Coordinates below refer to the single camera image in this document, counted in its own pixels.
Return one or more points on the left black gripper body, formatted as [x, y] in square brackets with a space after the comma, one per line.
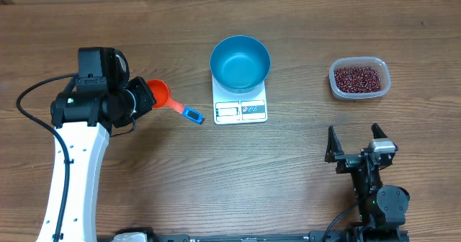
[135, 102]

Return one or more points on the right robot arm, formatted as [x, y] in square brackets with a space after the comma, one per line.
[382, 208]

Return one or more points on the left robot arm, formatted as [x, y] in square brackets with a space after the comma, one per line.
[101, 97]

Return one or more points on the white digital kitchen scale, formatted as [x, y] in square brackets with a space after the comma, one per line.
[239, 108]

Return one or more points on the red measuring scoop blue handle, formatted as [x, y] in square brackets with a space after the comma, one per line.
[162, 95]

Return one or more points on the red adzuki beans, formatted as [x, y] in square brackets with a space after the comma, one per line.
[357, 80]

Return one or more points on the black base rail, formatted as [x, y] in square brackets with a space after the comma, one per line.
[147, 234]

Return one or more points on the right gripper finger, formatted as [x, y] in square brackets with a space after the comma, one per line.
[334, 151]
[377, 131]

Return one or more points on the blue bowl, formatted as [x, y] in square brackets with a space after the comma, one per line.
[240, 63]

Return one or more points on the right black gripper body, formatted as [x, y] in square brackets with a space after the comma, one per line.
[348, 160]

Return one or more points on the clear plastic container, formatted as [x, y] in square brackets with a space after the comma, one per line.
[365, 61]

